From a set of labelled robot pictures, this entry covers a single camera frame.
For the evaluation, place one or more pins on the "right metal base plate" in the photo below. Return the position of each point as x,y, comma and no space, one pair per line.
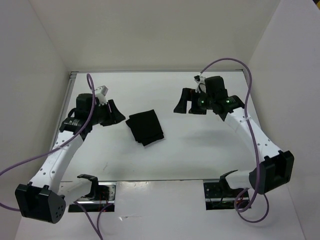
216,198

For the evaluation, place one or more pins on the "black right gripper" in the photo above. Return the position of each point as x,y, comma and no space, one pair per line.
189,94

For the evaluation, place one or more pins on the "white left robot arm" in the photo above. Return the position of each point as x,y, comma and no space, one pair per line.
43,198

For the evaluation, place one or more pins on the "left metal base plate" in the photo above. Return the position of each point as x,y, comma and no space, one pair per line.
105,198

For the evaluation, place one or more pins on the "metal base plate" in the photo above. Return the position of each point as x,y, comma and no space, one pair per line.
105,198
216,198

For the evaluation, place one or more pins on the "black fabric skirt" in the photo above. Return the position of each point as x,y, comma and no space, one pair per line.
145,127

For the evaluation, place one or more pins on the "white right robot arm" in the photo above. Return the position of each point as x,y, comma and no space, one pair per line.
274,165

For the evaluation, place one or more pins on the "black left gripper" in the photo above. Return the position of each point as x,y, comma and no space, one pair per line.
117,116

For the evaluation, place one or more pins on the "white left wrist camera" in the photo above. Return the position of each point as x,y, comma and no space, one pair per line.
102,93

